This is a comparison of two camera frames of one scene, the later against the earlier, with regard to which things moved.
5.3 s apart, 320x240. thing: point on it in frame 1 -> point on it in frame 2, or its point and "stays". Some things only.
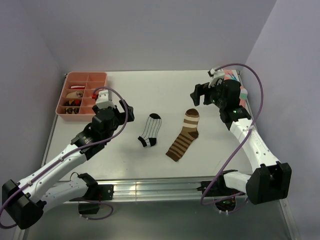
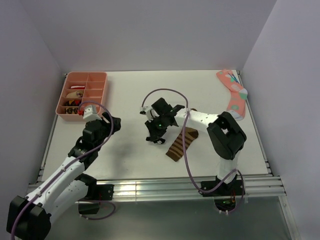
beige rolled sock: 77,94 stays
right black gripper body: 215,97 -> 157,122
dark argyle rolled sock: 72,102 stays
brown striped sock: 189,133 stays
